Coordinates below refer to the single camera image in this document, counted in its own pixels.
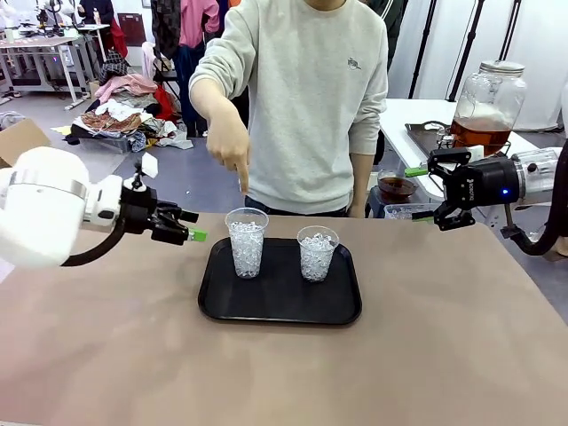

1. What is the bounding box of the dark patterned hanging garment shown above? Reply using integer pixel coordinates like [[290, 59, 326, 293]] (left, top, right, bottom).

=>
[[150, 0, 182, 61]]

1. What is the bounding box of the pink garment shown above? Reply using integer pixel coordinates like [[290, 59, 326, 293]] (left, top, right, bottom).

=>
[[95, 73, 159, 102]]

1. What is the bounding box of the person's left forearm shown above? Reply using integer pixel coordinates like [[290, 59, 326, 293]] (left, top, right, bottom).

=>
[[350, 150, 373, 218]]

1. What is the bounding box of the brown cardboard box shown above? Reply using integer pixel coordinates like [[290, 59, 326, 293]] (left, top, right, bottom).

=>
[[0, 118, 52, 170]]

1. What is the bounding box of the glass drink dispenser jar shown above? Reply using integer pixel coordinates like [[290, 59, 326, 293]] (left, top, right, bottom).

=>
[[437, 59, 529, 157]]

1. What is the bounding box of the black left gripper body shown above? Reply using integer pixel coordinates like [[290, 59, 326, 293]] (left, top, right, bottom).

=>
[[119, 185, 159, 235]]

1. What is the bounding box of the dark metal tray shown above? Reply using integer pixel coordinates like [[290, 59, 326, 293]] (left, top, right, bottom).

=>
[[404, 122, 458, 157]]

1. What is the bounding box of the short clear iced cup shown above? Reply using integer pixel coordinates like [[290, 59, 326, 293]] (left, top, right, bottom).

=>
[[296, 225, 341, 283]]

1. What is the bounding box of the person's right hand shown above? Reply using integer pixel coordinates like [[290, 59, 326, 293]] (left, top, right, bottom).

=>
[[206, 123, 252, 195]]

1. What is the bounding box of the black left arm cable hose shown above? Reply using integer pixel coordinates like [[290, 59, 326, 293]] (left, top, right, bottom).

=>
[[59, 217, 130, 268]]

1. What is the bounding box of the brown patterned cloth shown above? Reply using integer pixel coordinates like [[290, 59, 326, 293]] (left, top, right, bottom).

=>
[[79, 110, 143, 134]]

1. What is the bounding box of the clear plastic ice container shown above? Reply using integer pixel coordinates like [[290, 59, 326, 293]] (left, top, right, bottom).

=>
[[383, 202, 438, 221]]

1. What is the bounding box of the black plastic serving tray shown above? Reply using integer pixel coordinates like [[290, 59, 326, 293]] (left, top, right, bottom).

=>
[[197, 237, 363, 326]]

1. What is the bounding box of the person in grey sweatshirt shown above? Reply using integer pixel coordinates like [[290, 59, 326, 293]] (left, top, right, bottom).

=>
[[188, 0, 390, 218]]

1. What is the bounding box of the person's right forearm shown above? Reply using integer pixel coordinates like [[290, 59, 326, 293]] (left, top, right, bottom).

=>
[[189, 77, 248, 133]]

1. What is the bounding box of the plaid garment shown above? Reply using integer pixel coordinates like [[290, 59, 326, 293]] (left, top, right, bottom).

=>
[[99, 48, 130, 85]]

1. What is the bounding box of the person in dark jacket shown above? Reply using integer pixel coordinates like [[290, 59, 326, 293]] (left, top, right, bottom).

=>
[[367, 0, 407, 72]]

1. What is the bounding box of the mannequin in pink shirt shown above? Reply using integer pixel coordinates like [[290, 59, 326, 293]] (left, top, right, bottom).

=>
[[172, 0, 222, 138]]

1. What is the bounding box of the black light stand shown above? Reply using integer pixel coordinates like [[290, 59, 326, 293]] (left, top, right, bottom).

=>
[[499, 0, 524, 62], [407, 0, 439, 99], [447, 0, 485, 103]]

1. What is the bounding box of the white crumpled plastic bag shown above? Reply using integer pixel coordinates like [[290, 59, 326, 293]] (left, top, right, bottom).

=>
[[155, 122, 195, 151]]

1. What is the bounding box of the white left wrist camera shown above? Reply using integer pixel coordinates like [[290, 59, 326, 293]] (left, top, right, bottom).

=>
[[131, 153, 160, 193]]

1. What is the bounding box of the glass bowl of brown liquid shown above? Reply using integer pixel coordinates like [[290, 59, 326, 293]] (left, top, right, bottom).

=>
[[376, 170, 419, 199]]

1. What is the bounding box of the black stool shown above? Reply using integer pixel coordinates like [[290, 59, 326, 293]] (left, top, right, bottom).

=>
[[364, 185, 428, 219]]

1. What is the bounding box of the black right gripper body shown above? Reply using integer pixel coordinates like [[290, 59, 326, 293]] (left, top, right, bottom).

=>
[[446, 155, 519, 209]]

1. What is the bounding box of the white background desk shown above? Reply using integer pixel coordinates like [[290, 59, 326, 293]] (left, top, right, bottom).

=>
[[0, 24, 112, 112]]

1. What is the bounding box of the tall clear iced cup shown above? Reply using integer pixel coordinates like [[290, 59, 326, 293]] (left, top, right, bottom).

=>
[[225, 207, 271, 280]]

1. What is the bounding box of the red garment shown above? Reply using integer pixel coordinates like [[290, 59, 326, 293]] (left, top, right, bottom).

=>
[[153, 83, 181, 121]]

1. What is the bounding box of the black wire dispenser stand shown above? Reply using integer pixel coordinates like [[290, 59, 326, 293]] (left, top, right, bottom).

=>
[[443, 132, 514, 157]]

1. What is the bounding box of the white side table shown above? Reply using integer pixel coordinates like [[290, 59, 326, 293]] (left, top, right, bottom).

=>
[[379, 98, 556, 199]]

